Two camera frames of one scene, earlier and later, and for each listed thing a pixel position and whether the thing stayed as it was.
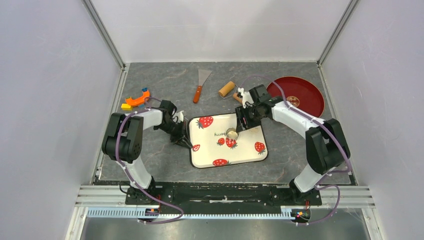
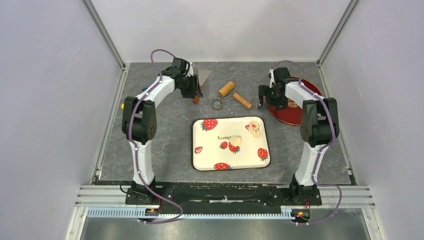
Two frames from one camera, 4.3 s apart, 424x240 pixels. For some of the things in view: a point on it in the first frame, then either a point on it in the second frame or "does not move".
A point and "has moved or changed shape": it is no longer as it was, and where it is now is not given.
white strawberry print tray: [211, 147] has moved or changed shape
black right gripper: [242, 113] → [265, 90]
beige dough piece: [232, 134] → [235, 140]
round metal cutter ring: [231, 133] → [217, 103]
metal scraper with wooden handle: [203, 75] does not move
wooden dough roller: [226, 88] does not move
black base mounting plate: [208, 196] does not move
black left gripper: [184, 141] → [195, 90]
